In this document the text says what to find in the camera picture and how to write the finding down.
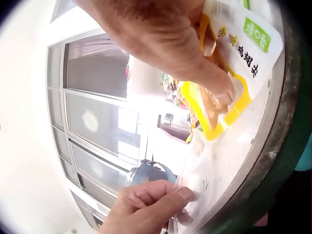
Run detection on person's right hand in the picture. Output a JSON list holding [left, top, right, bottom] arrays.
[[73, 0, 235, 104]]

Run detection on person's left hand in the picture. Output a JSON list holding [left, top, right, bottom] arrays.
[[99, 181, 198, 234]]

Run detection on person's left thumb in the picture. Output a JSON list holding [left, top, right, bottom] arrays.
[[156, 187, 198, 208]]

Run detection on person's right thumb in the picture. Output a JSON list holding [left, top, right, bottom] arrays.
[[168, 26, 235, 104]]

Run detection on person's left fingers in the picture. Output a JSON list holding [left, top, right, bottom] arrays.
[[175, 208, 194, 224]]

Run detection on clear plastic bag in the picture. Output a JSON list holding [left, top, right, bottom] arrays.
[[167, 133, 246, 234]]

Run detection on white yellow snack packet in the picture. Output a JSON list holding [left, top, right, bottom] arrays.
[[181, 0, 284, 142]]

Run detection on pile of colourful snack packets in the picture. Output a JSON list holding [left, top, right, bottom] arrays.
[[161, 73, 204, 144]]

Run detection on blue grey mug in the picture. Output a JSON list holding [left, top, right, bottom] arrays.
[[128, 158, 181, 188]]

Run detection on metal canister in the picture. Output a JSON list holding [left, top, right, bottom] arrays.
[[157, 113, 191, 137]]

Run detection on grey framed window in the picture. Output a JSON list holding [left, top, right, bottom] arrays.
[[46, 32, 157, 231]]

